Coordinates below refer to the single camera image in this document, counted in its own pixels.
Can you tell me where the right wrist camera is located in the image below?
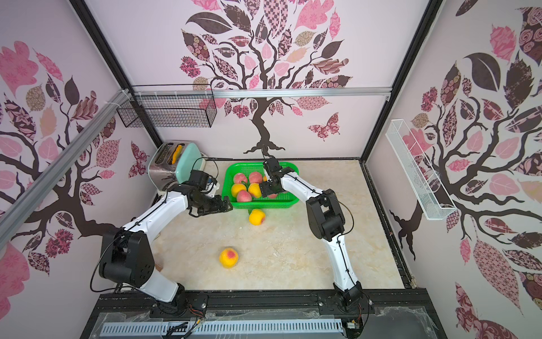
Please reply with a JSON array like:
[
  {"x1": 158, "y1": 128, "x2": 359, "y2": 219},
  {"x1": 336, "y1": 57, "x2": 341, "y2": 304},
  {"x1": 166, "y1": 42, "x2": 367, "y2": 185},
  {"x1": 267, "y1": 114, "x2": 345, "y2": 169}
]
[{"x1": 263, "y1": 157, "x2": 294, "y2": 177}]

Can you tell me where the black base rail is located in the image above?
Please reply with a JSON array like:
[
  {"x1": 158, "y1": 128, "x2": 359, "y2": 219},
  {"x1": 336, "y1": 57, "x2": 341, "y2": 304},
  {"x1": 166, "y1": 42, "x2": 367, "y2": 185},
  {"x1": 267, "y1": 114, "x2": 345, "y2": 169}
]
[{"x1": 80, "y1": 289, "x2": 447, "y2": 338}]

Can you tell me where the aluminium frame bar left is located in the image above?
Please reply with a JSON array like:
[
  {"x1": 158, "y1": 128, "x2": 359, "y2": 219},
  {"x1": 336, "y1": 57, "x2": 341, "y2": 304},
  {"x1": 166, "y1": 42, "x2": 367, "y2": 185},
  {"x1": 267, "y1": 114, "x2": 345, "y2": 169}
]
[{"x1": 1, "y1": 89, "x2": 129, "y2": 247}]

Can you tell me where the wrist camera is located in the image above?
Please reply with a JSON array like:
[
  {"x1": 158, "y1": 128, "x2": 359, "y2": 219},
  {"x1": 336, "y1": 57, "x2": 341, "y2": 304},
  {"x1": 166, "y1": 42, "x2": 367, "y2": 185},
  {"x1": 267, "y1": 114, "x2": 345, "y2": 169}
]
[
  {"x1": 263, "y1": 157, "x2": 294, "y2": 177},
  {"x1": 186, "y1": 169, "x2": 219, "y2": 194}
]

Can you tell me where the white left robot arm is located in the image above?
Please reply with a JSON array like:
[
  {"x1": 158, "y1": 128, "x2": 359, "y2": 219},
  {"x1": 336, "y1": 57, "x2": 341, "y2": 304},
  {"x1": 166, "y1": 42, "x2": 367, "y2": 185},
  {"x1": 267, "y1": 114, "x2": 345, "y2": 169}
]
[{"x1": 97, "y1": 184, "x2": 233, "y2": 307}]

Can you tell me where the aluminium frame bar back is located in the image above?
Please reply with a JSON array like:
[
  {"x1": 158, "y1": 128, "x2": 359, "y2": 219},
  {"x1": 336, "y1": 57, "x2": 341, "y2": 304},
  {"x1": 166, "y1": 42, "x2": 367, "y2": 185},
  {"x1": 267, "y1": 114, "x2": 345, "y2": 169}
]
[{"x1": 135, "y1": 87, "x2": 392, "y2": 98}]

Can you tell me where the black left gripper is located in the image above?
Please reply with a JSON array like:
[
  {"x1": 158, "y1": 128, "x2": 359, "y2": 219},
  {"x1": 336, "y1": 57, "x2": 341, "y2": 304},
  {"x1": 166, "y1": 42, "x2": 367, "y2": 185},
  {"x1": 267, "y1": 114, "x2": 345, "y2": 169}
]
[{"x1": 191, "y1": 194, "x2": 232, "y2": 216}]

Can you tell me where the aluminium frame bar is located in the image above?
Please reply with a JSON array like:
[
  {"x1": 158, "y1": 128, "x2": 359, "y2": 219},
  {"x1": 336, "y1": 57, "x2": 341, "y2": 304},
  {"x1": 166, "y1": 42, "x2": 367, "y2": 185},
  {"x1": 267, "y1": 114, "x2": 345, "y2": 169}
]
[
  {"x1": 1, "y1": 89, "x2": 129, "y2": 247},
  {"x1": 135, "y1": 87, "x2": 392, "y2": 98}
]

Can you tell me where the large pink peach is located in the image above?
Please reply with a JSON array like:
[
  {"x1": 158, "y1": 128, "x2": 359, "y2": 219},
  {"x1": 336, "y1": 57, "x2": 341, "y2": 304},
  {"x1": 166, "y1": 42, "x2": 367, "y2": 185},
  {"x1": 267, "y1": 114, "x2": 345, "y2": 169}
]
[{"x1": 248, "y1": 172, "x2": 264, "y2": 184}]

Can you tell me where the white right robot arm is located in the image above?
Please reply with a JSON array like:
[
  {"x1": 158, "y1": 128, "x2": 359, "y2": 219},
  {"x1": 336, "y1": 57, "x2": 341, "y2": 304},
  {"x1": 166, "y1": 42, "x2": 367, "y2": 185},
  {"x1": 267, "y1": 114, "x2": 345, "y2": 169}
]
[{"x1": 260, "y1": 162, "x2": 364, "y2": 308}]

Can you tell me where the yellow red peach front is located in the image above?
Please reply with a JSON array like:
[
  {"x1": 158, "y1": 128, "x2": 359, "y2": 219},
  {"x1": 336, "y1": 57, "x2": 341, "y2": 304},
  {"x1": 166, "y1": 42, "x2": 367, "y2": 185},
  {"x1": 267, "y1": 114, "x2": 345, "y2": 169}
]
[{"x1": 219, "y1": 247, "x2": 239, "y2": 268}]

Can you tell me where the white vented cable duct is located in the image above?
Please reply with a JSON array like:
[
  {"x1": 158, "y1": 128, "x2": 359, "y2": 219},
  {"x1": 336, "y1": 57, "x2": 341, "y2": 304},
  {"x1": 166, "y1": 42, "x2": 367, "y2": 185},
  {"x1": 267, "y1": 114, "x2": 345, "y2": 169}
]
[{"x1": 95, "y1": 319, "x2": 344, "y2": 338}]

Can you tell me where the green plastic basket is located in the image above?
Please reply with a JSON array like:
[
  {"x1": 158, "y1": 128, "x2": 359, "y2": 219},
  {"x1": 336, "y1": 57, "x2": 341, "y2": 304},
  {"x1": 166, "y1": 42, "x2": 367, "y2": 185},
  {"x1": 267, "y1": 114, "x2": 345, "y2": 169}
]
[{"x1": 222, "y1": 162, "x2": 299, "y2": 210}]

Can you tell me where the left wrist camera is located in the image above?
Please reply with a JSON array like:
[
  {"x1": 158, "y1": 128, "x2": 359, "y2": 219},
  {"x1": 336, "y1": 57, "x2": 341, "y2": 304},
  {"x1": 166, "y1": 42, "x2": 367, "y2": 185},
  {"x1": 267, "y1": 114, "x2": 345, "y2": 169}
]
[{"x1": 186, "y1": 169, "x2": 219, "y2": 194}]

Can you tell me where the black wire wall basket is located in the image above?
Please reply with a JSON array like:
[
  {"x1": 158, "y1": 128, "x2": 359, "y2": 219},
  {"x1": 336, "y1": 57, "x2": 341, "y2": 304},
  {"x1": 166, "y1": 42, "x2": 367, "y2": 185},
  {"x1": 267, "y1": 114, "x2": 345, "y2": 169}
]
[{"x1": 117, "y1": 83, "x2": 217, "y2": 128}]

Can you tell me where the white wire wall shelf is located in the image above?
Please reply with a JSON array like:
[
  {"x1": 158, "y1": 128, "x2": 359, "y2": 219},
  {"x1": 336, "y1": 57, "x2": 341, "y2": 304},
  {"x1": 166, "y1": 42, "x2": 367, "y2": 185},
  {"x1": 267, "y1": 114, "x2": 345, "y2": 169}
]
[{"x1": 385, "y1": 119, "x2": 457, "y2": 220}]

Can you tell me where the mint green toaster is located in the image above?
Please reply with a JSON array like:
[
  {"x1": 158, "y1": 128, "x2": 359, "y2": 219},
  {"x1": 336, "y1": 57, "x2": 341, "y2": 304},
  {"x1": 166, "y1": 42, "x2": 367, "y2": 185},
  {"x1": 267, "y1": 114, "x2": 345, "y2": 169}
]
[{"x1": 148, "y1": 141, "x2": 206, "y2": 192}]

